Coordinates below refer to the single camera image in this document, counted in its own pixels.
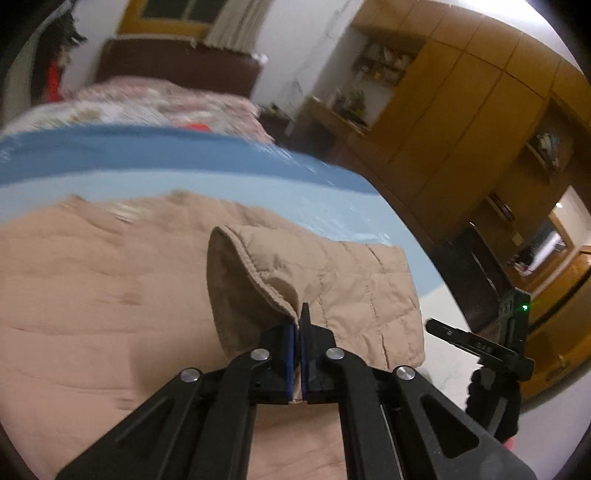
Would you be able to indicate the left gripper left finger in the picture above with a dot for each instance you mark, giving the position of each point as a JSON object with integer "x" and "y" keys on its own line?
{"x": 263, "y": 375}

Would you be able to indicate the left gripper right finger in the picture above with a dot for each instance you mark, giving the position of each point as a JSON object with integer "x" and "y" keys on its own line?
{"x": 332, "y": 375}

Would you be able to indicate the beige quilted jacket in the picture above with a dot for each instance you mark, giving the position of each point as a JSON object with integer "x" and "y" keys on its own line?
{"x": 103, "y": 303}

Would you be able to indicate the coat rack with clothes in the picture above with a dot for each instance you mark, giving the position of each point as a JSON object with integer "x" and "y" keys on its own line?
{"x": 53, "y": 54}

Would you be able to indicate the right hand black glove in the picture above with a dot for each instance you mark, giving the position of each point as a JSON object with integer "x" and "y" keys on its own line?
{"x": 494, "y": 402}

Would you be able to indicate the blue and white bedsheet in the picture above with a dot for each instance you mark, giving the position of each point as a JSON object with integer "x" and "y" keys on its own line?
{"x": 231, "y": 175}

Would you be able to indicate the large wooden wardrobe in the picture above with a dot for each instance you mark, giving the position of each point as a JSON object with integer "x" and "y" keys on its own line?
{"x": 484, "y": 147}

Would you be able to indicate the dark bedside table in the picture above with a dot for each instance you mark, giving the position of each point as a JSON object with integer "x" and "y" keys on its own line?
{"x": 277, "y": 124}

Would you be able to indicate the wooden desk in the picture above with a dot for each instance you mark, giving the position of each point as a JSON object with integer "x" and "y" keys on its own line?
{"x": 320, "y": 132}

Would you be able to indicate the potted plant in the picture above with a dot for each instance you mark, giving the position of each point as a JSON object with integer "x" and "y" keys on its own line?
{"x": 354, "y": 106}

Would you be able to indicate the dark wooden headboard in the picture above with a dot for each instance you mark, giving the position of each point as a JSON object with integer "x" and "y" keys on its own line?
{"x": 186, "y": 63}

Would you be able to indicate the striped curtain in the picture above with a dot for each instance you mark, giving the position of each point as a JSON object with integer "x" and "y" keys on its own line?
{"x": 238, "y": 25}

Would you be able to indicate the wood framed window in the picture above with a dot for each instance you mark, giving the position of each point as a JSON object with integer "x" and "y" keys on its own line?
{"x": 189, "y": 18}

